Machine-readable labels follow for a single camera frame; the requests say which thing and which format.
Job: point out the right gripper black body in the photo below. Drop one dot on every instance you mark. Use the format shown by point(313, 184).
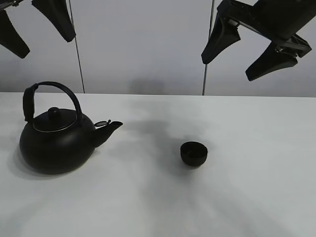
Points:
point(276, 20)

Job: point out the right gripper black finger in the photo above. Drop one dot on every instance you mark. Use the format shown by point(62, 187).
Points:
point(222, 36)
point(274, 58)

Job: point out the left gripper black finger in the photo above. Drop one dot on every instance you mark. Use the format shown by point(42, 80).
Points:
point(10, 39)
point(56, 12)

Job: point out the black round teapot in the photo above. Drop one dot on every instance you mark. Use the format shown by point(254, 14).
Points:
point(60, 140)

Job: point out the small black teacup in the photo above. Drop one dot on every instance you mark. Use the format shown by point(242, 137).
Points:
point(193, 154)

